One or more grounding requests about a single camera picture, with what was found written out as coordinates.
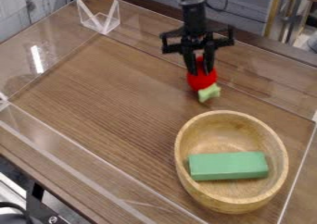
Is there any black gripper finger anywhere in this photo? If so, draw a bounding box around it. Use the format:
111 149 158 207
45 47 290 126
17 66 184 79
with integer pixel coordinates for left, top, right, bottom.
182 45 197 76
203 42 215 74

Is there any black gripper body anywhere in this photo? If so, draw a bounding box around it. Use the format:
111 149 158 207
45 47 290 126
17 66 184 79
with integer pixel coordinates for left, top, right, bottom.
159 26 234 54

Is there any red plush strawberry fruit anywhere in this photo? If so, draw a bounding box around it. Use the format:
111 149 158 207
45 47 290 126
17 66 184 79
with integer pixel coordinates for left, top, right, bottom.
186 55 222 104

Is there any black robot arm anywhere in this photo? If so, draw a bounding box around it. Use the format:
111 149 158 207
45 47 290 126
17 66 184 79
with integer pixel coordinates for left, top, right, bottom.
159 0 234 76

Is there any wooden bowl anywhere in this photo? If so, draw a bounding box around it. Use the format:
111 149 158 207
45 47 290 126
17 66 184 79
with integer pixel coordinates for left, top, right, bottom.
174 110 289 214

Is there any green rectangular block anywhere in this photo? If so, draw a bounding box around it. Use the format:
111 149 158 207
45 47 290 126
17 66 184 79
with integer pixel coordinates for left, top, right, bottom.
188 152 269 181

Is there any black table leg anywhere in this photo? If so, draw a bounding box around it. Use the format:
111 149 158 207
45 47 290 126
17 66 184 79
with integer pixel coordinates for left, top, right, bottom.
25 181 69 224

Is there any clear acrylic corner bracket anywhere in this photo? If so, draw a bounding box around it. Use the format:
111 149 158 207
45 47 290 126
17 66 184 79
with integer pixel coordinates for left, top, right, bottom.
75 0 120 35

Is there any yellow metal frame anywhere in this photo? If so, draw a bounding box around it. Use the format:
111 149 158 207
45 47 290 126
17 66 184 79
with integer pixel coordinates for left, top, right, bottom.
263 0 309 44

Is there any clear acrylic tray wall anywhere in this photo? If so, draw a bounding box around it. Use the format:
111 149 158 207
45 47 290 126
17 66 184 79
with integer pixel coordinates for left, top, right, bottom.
0 94 207 224

